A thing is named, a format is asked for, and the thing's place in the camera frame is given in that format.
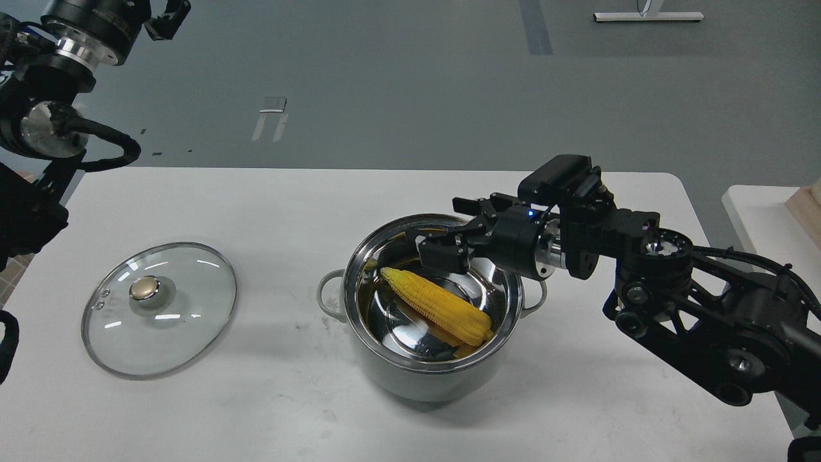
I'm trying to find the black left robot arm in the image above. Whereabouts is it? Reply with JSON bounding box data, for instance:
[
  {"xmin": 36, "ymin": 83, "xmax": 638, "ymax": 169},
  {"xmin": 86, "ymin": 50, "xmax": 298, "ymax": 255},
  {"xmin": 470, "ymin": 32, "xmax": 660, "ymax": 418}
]
[{"xmin": 1, "ymin": 1, "xmax": 191, "ymax": 267}]

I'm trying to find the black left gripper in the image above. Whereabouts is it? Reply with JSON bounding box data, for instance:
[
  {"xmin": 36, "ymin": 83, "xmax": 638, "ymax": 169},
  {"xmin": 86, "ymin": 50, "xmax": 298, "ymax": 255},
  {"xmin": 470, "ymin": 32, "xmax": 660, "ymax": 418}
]
[{"xmin": 42, "ymin": 1, "xmax": 192, "ymax": 65}]

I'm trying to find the white side table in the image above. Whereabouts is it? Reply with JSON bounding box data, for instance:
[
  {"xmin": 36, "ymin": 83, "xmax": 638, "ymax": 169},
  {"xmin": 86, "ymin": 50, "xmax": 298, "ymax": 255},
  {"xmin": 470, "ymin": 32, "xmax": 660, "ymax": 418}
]
[{"xmin": 722, "ymin": 185, "xmax": 819, "ymax": 263}]

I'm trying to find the glass pot lid gold knob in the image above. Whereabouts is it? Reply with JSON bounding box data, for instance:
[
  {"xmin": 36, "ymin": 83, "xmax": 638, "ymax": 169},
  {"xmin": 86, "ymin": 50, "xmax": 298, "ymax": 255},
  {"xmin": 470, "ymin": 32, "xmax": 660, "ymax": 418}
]
[{"xmin": 81, "ymin": 241, "xmax": 237, "ymax": 380}]

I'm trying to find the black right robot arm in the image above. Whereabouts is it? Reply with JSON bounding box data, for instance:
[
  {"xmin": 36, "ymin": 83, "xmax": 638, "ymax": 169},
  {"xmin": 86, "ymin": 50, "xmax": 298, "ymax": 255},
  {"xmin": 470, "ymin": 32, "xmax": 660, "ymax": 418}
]
[{"xmin": 407, "ymin": 192, "xmax": 819, "ymax": 461}]

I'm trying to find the white stand base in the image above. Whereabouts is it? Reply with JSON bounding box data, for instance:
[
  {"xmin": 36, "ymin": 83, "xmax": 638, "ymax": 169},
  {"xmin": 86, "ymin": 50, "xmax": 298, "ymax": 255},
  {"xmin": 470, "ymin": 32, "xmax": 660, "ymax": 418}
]
[{"xmin": 593, "ymin": 1, "xmax": 706, "ymax": 23}]

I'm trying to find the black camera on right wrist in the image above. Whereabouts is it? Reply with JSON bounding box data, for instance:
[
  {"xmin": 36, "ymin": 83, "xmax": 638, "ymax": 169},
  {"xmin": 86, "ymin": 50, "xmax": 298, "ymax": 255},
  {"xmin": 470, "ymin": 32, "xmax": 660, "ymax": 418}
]
[{"xmin": 517, "ymin": 155, "xmax": 602, "ymax": 207}]

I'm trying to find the yellow corn cob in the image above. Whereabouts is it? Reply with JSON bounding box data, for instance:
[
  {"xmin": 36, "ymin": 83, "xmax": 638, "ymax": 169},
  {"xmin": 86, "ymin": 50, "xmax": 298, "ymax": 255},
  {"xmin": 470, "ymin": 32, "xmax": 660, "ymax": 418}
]
[{"xmin": 379, "ymin": 267, "xmax": 493, "ymax": 347}]

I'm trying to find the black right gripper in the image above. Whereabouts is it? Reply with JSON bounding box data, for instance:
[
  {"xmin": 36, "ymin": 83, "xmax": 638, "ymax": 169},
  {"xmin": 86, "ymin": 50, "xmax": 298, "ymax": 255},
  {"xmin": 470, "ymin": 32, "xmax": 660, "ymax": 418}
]
[{"xmin": 405, "ymin": 192, "xmax": 558, "ymax": 280}]

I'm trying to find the grey steel cooking pot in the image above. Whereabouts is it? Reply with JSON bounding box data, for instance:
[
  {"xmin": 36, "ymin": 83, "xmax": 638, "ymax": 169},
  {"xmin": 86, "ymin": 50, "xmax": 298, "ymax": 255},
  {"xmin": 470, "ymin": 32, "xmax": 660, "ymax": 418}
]
[{"xmin": 316, "ymin": 214, "xmax": 548, "ymax": 402}]

